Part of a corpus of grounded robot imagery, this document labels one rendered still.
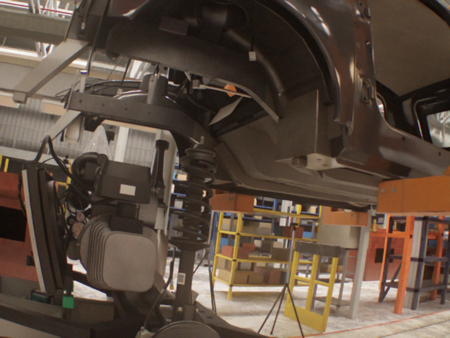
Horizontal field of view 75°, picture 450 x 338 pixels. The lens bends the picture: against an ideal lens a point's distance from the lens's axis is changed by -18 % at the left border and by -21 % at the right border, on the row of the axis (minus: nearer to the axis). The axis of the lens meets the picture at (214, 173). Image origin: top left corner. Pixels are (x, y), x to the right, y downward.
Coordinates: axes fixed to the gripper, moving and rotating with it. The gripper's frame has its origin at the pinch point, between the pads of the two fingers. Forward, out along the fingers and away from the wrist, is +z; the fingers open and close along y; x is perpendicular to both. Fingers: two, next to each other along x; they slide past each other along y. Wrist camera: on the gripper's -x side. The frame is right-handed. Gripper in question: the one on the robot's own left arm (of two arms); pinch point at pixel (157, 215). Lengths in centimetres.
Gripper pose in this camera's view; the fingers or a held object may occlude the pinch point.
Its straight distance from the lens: 258.0
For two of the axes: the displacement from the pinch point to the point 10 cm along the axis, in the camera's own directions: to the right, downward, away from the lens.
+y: 9.4, 1.6, 3.0
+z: 0.5, 8.1, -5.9
